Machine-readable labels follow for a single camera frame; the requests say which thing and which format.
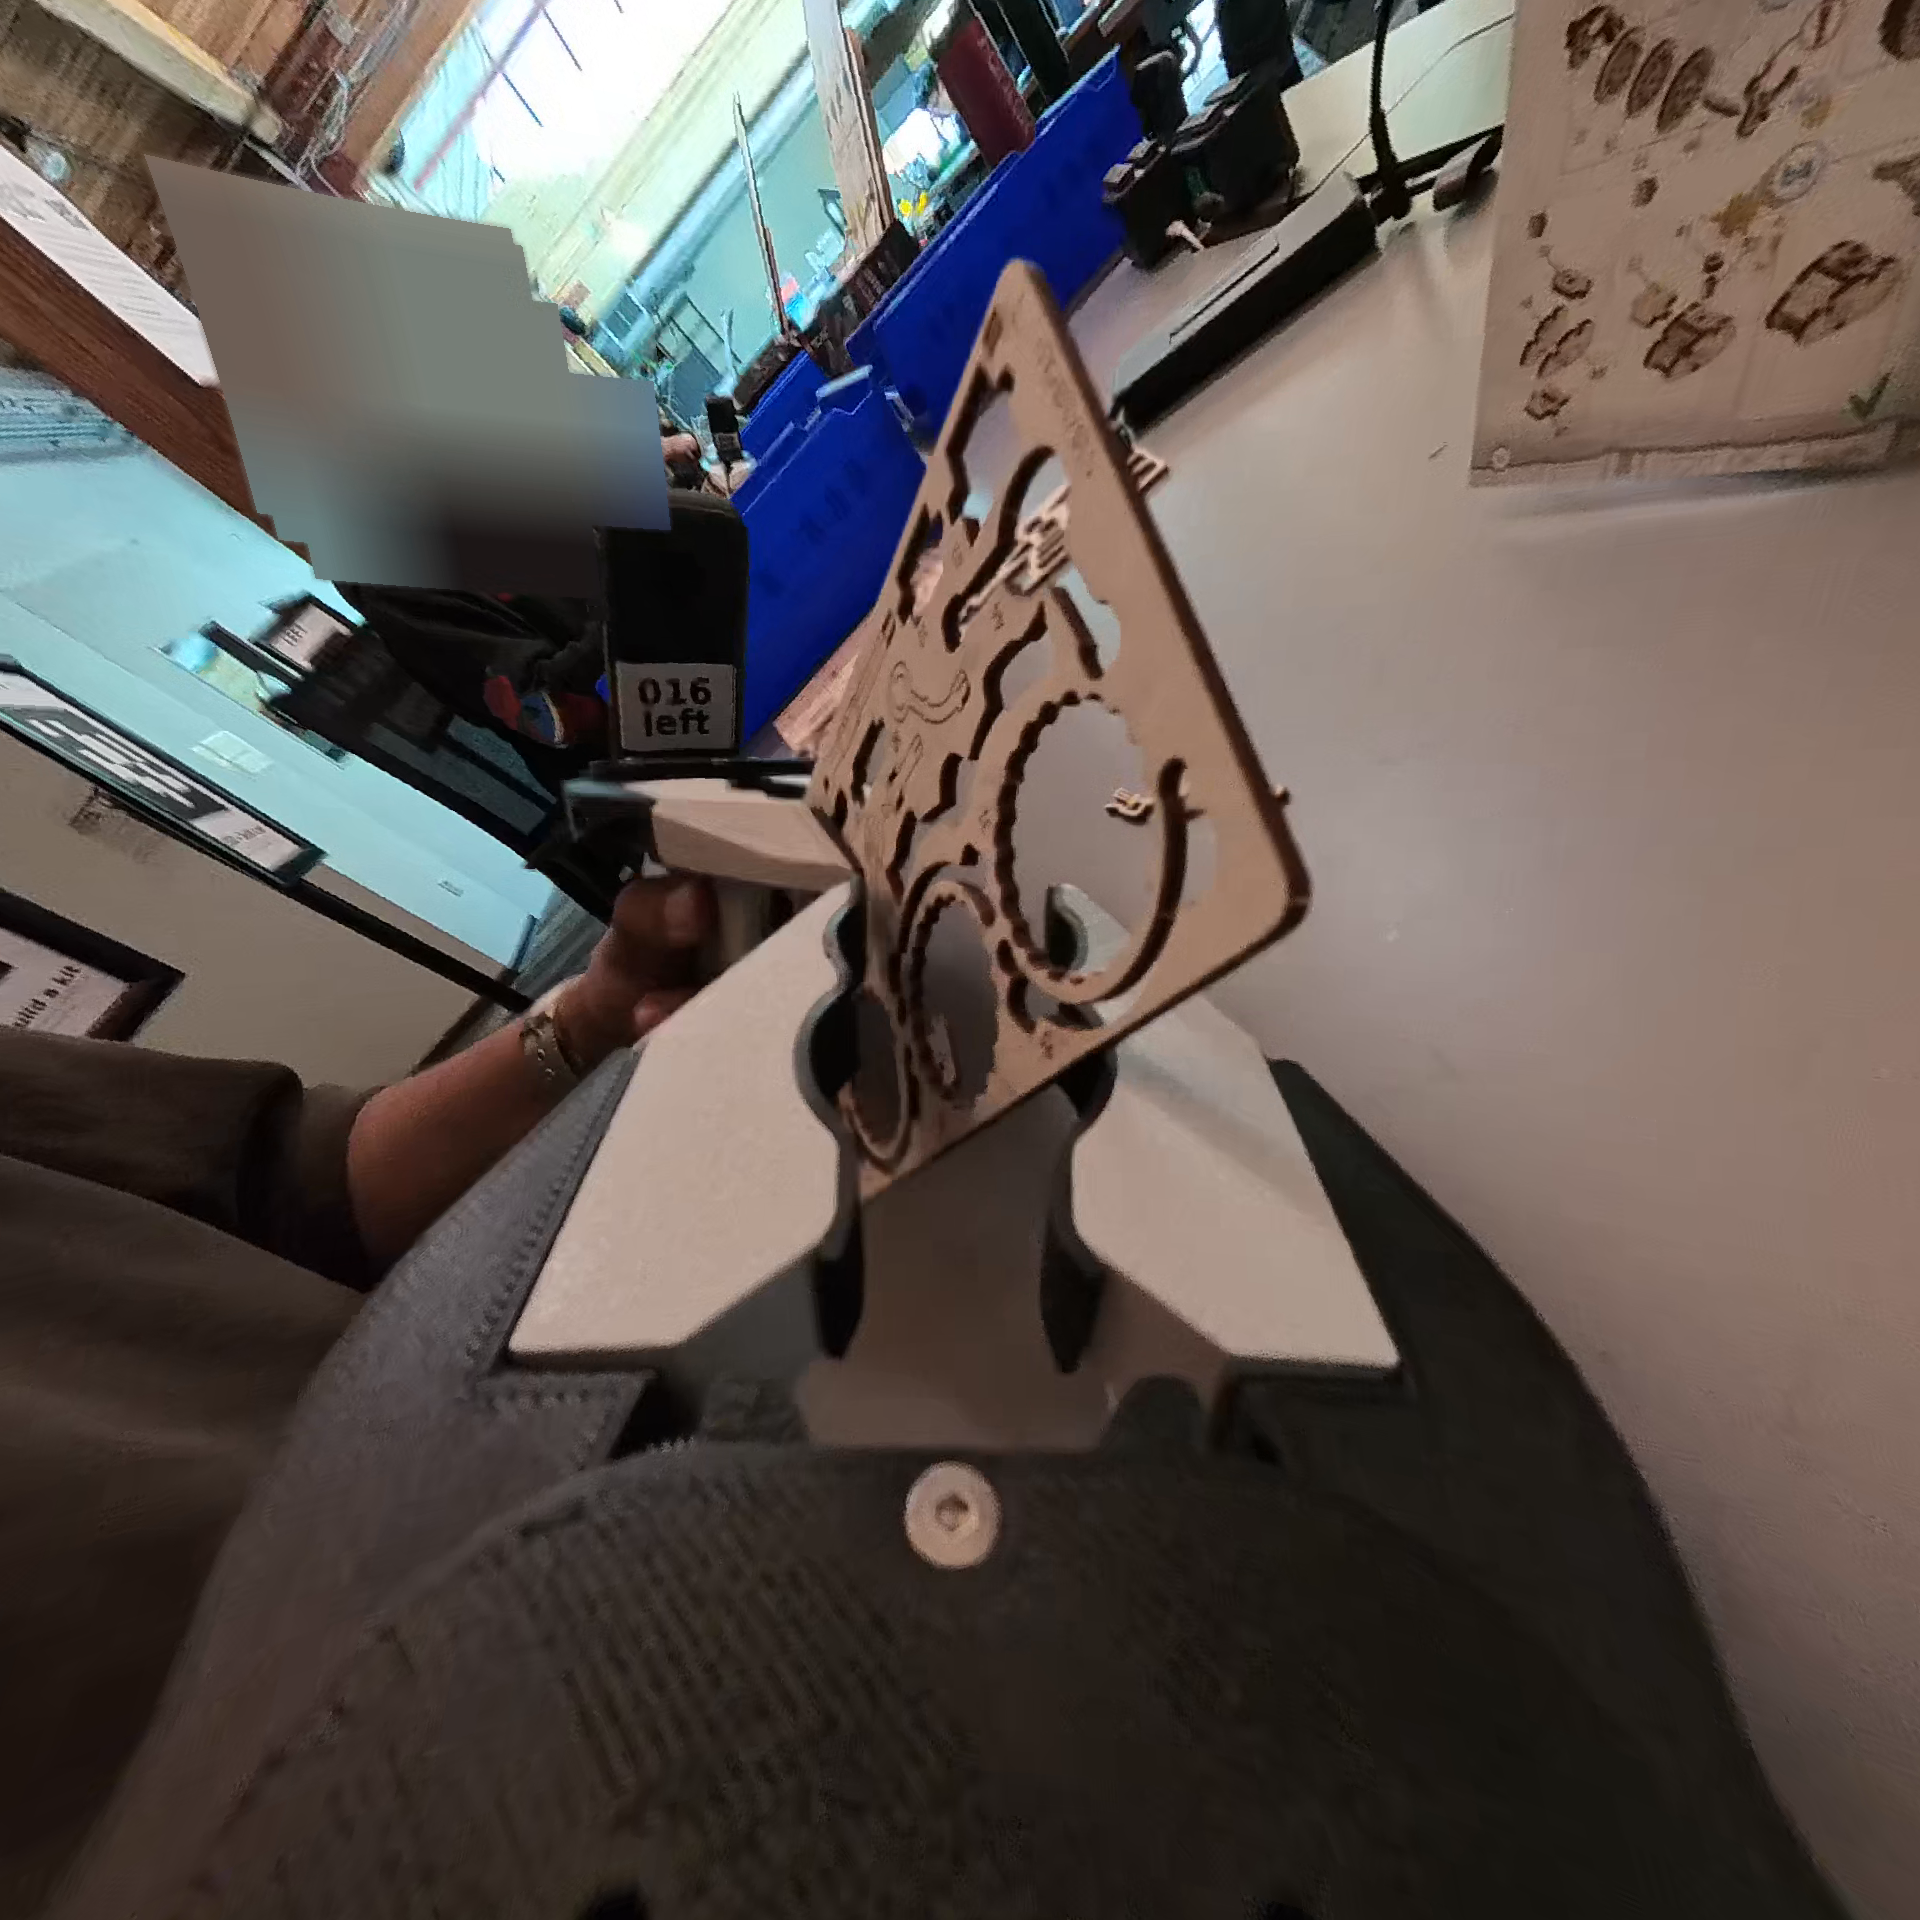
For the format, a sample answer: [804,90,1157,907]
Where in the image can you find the small framed sign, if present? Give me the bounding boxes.
[262,599,361,683]

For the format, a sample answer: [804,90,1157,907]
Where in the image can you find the white wall poster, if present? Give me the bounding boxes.
[0,141,202,386]

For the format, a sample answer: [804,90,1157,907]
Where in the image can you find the illustrated instruction booklet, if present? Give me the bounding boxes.
[1468,0,1920,487]

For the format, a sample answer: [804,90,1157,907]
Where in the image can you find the black cable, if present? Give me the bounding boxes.
[1359,0,1446,215]

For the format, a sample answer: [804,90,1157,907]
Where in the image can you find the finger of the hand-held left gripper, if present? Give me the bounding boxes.
[645,788,858,892]

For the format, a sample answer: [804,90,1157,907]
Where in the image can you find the grey desk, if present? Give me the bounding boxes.
[757,195,1920,1920]

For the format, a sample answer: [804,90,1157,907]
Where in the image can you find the person's left forearm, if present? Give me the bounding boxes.
[0,1027,640,1298]

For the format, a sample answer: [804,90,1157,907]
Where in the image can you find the dark red bottle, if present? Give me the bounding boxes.
[960,17,1037,165]

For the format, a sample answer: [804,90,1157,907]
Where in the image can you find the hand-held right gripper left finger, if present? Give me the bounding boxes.
[505,878,873,1385]

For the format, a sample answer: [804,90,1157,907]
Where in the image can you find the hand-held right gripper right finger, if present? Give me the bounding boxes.
[1037,885,1407,1385]

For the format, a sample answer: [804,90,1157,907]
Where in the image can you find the black framed floor sign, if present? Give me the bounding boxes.
[0,658,323,892]

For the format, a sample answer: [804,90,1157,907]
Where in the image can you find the black desktop gadgets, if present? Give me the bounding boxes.
[1099,74,1299,270]

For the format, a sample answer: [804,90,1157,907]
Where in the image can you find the wooden puzzle sheet gear holes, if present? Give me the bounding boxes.
[807,261,1309,1205]

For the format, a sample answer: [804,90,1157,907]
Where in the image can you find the person's left hand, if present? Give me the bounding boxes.
[575,878,726,1053]

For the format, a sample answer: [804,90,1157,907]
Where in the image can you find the long blue plastic bin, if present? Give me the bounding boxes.
[855,51,1136,444]

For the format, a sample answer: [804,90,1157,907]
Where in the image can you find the person's brown jacket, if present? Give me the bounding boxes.
[0,1155,390,1920]

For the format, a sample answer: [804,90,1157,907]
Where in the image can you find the small blue plastic bin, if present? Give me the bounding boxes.
[738,351,873,466]

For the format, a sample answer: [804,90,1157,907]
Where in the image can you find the black framed picture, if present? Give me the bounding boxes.
[0,885,189,1046]

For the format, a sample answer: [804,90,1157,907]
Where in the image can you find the black flat device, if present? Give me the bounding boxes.
[1110,174,1380,431]

